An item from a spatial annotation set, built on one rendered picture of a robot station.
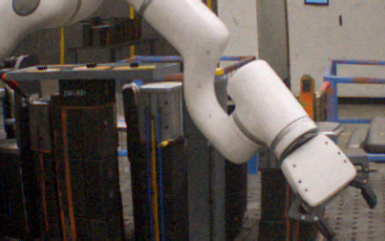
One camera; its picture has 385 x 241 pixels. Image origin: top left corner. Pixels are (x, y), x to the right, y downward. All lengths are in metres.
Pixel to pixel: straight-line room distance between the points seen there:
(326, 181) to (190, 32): 0.33
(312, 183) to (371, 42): 8.48
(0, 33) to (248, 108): 0.48
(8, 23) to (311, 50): 8.46
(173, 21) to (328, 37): 8.42
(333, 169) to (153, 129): 0.58
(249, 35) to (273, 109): 8.49
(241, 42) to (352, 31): 1.51
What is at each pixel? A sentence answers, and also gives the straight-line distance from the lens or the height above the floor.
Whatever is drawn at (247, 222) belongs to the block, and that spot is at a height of 0.70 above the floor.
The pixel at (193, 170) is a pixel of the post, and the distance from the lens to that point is 1.50.
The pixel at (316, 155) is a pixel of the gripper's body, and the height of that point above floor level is 1.05.
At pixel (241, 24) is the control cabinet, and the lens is 9.72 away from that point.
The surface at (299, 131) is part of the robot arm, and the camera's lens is 1.20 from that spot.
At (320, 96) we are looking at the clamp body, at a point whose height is 1.06.
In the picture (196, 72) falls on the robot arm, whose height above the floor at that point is 1.18.
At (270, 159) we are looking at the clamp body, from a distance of 1.61.
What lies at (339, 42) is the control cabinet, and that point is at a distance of 9.64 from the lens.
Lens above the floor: 1.29
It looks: 9 degrees down
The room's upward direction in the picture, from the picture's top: 1 degrees counter-clockwise
